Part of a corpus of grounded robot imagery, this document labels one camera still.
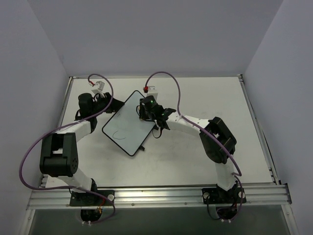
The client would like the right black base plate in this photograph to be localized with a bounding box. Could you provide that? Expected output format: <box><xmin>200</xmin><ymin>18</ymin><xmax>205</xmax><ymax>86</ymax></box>
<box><xmin>201</xmin><ymin>186</ymin><xmax>241</xmax><ymax>205</ymax></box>

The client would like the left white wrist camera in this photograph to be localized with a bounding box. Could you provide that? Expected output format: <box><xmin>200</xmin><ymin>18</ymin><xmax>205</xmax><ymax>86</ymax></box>
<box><xmin>90</xmin><ymin>81</ymin><xmax>105</xmax><ymax>95</ymax></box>

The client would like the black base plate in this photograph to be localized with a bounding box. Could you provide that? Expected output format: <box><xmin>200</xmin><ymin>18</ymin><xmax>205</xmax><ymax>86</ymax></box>
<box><xmin>201</xmin><ymin>186</ymin><xmax>241</xmax><ymax>205</ymax></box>
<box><xmin>69</xmin><ymin>190</ymin><xmax>115</xmax><ymax>207</ymax></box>

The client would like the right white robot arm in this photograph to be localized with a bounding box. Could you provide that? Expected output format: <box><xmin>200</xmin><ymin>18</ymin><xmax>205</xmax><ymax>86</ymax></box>
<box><xmin>139</xmin><ymin>95</ymin><xmax>238</xmax><ymax>202</ymax></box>

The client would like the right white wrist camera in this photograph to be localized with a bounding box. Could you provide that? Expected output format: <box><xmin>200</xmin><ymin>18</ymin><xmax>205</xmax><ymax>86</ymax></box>
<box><xmin>143</xmin><ymin>86</ymin><xmax>158</xmax><ymax>100</ymax></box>

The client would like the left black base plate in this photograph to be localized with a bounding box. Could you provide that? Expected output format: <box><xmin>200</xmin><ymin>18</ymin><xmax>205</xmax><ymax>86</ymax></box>
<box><xmin>69</xmin><ymin>190</ymin><xmax>115</xmax><ymax>207</ymax></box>

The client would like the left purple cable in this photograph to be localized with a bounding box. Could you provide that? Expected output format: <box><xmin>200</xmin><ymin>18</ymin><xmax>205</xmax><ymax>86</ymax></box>
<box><xmin>19</xmin><ymin>73</ymin><xmax>116</xmax><ymax>224</ymax></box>

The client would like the aluminium mounting rail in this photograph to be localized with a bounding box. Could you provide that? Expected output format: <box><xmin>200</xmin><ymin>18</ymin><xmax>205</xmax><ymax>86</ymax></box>
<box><xmin>27</xmin><ymin>184</ymin><xmax>291</xmax><ymax>210</ymax></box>

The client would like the black framed whiteboard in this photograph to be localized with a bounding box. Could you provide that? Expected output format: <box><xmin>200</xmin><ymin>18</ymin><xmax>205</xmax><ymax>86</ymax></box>
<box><xmin>102</xmin><ymin>90</ymin><xmax>155</xmax><ymax>157</ymax></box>

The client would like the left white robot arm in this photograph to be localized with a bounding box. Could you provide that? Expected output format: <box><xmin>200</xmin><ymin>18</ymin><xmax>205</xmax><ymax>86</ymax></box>
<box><xmin>40</xmin><ymin>92</ymin><xmax>124</xmax><ymax>205</ymax></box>

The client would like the right side aluminium rail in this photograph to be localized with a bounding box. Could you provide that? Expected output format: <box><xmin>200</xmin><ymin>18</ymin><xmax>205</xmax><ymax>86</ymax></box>
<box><xmin>238</xmin><ymin>74</ymin><xmax>281</xmax><ymax>185</ymax></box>

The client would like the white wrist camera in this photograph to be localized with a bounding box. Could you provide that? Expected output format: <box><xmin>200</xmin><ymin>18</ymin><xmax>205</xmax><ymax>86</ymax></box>
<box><xmin>90</xmin><ymin>81</ymin><xmax>105</xmax><ymax>95</ymax></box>
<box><xmin>143</xmin><ymin>86</ymin><xmax>158</xmax><ymax>100</ymax></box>

